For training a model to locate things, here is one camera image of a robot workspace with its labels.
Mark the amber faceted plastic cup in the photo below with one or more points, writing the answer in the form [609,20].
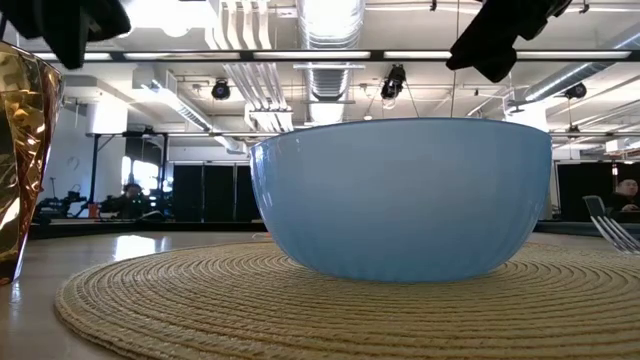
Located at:
[25,150]

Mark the white room column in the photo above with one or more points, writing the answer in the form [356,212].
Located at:
[525,117]

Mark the black overhead light bar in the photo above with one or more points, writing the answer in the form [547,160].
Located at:
[245,55]

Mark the black ceiling spotlight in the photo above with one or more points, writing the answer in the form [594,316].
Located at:
[220,90]
[393,82]
[575,91]

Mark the silver ventilation duct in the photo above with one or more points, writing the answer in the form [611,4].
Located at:
[330,80]

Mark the light blue bowl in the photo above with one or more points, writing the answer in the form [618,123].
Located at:
[400,200]

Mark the round woven beige placemat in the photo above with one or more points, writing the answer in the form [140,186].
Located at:
[200,310]

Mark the silver fork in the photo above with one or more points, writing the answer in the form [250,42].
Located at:
[617,235]

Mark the black background robot rig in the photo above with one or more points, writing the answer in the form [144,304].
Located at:
[65,205]

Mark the person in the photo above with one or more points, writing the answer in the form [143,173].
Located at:
[131,202]
[625,192]

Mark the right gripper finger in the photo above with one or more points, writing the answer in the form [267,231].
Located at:
[500,55]
[470,47]

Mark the black partition panels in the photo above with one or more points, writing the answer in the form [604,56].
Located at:
[220,190]
[580,190]

